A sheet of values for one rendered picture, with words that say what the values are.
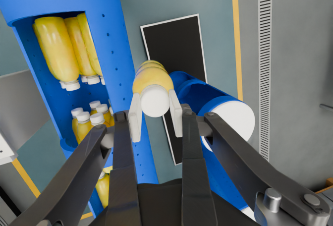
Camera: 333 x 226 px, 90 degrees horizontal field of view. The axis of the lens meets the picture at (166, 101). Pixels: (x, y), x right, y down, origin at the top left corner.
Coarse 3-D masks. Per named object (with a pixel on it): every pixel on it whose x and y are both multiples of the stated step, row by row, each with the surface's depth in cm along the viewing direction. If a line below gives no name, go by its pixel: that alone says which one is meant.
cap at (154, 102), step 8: (152, 88) 22; (160, 88) 22; (144, 96) 21; (152, 96) 21; (160, 96) 21; (144, 104) 21; (152, 104) 22; (160, 104) 22; (168, 104) 22; (144, 112) 22; (152, 112) 22; (160, 112) 22
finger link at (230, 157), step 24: (216, 120) 14; (216, 144) 13; (240, 144) 10; (240, 168) 9; (264, 168) 8; (240, 192) 10; (264, 192) 8; (288, 192) 7; (312, 192) 7; (312, 216) 6
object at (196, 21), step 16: (192, 16) 144; (144, 32) 139; (160, 32) 142; (176, 32) 145; (192, 32) 148; (160, 48) 146; (176, 48) 149; (192, 48) 152; (176, 64) 154; (192, 64) 157; (176, 144) 182; (176, 160) 189
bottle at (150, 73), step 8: (144, 64) 33; (152, 64) 31; (160, 64) 35; (136, 72) 33; (144, 72) 26; (152, 72) 25; (160, 72) 26; (136, 80) 26; (144, 80) 24; (152, 80) 24; (160, 80) 24; (168, 80) 26; (136, 88) 25; (144, 88) 23; (168, 88) 25; (168, 96) 24
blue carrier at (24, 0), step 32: (0, 0) 35; (32, 0) 33; (64, 0) 34; (96, 0) 38; (32, 32) 49; (96, 32) 39; (32, 64) 47; (128, 64) 48; (64, 96) 59; (96, 96) 68; (128, 96) 48; (64, 128) 58; (96, 192) 72
